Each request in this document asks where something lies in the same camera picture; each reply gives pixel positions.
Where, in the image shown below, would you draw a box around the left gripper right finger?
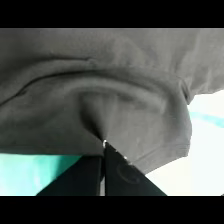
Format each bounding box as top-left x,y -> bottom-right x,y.
103,140 -> 168,197

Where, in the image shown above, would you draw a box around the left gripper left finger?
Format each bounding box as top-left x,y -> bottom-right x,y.
36,153 -> 103,197

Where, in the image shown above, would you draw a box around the grey T-shirt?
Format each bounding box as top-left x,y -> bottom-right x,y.
0,27 -> 224,176

